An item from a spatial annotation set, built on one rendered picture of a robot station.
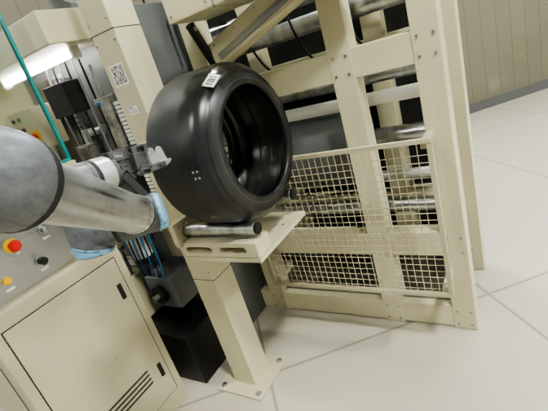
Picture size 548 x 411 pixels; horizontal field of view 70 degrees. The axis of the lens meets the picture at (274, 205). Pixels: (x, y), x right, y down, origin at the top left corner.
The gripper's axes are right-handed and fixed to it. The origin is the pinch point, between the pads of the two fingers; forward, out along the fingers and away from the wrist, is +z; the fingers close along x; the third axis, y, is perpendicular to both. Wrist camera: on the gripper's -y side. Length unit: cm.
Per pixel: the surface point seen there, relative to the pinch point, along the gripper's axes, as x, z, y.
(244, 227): -6.2, 19.4, -28.6
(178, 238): 23.8, 15.8, -31.2
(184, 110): -4.4, 8.2, 13.4
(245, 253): -4.9, 18.2, -37.9
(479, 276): -64, 136, -106
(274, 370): 21, 48, -116
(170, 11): 22, 43, 51
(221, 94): -11.5, 18.2, 15.8
